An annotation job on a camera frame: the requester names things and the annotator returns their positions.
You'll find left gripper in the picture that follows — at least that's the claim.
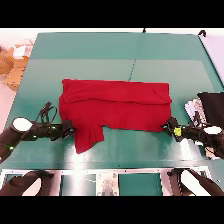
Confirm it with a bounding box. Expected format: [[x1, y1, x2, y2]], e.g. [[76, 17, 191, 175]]
[[54, 119, 75, 140]]

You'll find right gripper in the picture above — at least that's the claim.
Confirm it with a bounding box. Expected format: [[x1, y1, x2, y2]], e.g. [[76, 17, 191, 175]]
[[161, 116, 183, 140]]

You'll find red T-shirt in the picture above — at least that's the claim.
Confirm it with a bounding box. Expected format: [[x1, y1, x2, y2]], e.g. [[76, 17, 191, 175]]
[[58, 78, 173, 155]]

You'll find white patterned garment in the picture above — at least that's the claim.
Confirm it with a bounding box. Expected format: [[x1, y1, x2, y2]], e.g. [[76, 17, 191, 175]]
[[184, 98, 206, 124]]

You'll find black garment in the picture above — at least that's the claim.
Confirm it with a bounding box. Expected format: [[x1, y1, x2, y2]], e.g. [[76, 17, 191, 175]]
[[197, 91, 224, 128]]

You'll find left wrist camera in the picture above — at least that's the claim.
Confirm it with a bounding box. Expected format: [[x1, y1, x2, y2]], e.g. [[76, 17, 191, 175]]
[[35, 101, 58, 125]]

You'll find silver frame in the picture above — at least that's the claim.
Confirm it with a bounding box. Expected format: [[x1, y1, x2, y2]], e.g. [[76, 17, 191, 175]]
[[0, 166, 224, 197]]

